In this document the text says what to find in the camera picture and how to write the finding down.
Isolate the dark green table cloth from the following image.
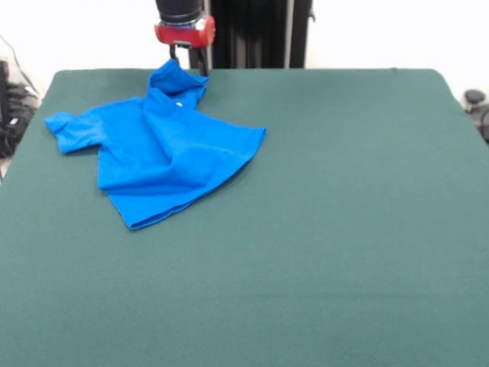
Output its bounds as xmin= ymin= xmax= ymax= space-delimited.
xmin=0 ymin=67 xmax=489 ymax=367

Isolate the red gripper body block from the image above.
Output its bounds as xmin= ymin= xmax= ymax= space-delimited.
xmin=154 ymin=16 xmax=216 ymax=49

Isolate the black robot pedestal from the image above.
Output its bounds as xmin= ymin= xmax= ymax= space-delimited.
xmin=186 ymin=0 xmax=317 ymax=70

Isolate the blue shirt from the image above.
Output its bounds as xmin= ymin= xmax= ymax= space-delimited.
xmin=44 ymin=58 xmax=267 ymax=232

